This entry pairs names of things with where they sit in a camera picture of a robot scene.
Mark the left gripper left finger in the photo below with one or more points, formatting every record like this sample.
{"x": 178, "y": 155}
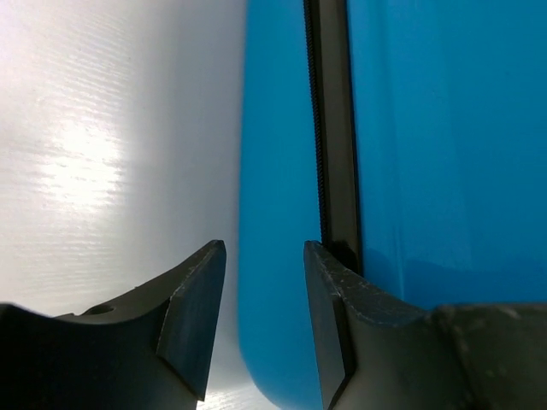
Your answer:
{"x": 150, "y": 348}

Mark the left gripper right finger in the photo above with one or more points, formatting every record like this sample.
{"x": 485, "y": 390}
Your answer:
{"x": 375, "y": 351}

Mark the blue kids suitcase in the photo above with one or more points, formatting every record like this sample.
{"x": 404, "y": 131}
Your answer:
{"x": 408, "y": 138}

